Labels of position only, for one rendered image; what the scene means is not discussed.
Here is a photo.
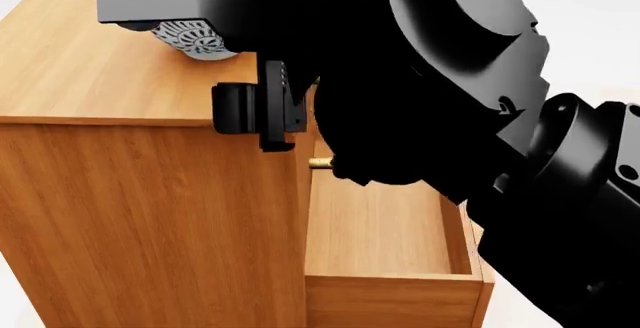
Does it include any black bowl with patterned outside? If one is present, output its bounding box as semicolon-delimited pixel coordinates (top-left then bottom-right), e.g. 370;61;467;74
117;19;241;61

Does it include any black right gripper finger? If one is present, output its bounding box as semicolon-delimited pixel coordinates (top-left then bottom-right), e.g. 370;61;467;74
210;82;262;136
258;59;309;154

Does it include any light wooden cabinet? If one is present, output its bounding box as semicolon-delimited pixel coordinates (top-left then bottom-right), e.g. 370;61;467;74
0;0;497;328

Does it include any open wooden drawer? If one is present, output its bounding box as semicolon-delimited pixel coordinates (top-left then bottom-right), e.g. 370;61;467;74
303;168;497;328

